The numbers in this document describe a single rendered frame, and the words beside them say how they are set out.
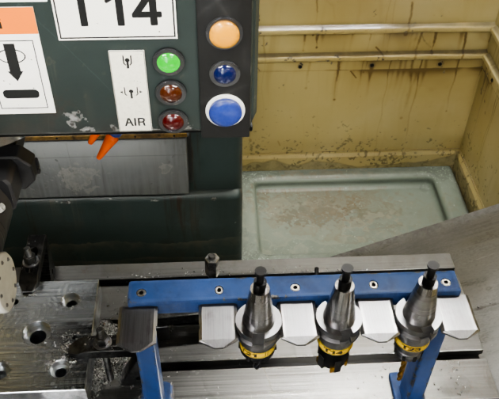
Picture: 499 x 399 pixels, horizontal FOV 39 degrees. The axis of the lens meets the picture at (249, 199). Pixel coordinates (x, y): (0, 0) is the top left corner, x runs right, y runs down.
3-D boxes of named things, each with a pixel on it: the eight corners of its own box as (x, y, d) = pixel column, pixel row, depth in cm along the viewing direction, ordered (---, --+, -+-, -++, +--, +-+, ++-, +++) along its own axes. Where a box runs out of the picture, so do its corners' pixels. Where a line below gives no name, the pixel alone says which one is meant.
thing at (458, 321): (481, 340, 95) (482, 336, 94) (443, 341, 95) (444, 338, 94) (467, 298, 100) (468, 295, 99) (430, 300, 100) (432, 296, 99)
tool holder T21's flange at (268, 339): (280, 313, 99) (281, 302, 97) (280, 350, 94) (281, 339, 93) (236, 311, 99) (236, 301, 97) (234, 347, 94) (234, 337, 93)
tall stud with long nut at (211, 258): (220, 304, 137) (219, 260, 128) (206, 304, 137) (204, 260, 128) (220, 293, 139) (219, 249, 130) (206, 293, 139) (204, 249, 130)
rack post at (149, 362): (171, 435, 117) (158, 332, 96) (139, 437, 117) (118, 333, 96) (173, 383, 124) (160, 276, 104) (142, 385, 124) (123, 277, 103)
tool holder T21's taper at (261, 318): (275, 306, 96) (277, 275, 92) (275, 333, 93) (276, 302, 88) (242, 305, 96) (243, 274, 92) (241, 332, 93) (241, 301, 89)
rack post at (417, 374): (430, 424, 119) (471, 321, 99) (399, 426, 119) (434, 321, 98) (417, 373, 126) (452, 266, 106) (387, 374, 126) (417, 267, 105)
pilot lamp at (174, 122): (185, 133, 65) (184, 113, 63) (161, 133, 65) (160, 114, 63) (185, 128, 65) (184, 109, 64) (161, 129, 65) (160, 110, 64)
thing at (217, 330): (238, 349, 93) (238, 346, 93) (199, 351, 93) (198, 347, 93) (236, 307, 98) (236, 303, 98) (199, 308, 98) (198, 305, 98)
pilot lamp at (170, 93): (184, 104, 63) (182, 84, 61) (159, 105, 62) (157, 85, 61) (184, 100, 63) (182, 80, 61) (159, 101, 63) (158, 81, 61)
